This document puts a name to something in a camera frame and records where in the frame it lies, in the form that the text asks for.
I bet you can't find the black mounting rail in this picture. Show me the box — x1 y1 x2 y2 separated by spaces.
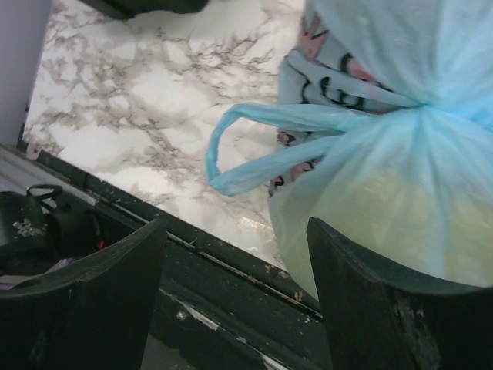
31 150 331 369

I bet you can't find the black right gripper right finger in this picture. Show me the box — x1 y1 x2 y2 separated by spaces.
307 218 492 369

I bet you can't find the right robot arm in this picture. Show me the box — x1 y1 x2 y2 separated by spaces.
1 185 492 369

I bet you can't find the black toolbox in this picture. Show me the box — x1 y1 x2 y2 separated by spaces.
82 0 209 20

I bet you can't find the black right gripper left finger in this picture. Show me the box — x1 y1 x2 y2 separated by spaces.
1 219 167 369

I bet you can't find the blue printed plastic bag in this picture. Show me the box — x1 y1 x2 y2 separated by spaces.
206 1 492 297

